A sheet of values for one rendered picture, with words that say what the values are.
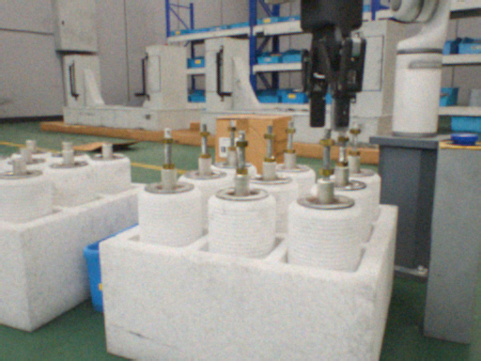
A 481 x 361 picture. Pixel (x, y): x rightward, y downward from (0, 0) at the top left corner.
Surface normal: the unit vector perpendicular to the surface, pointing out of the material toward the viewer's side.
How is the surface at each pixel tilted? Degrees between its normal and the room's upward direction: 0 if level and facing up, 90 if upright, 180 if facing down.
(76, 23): 90
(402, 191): 90
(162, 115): 90
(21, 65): 90
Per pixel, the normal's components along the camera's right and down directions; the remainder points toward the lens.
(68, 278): 0.92, 0.07
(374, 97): -0.65, 0.15
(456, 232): -0.38, 0.18
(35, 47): 0.76, 0.13
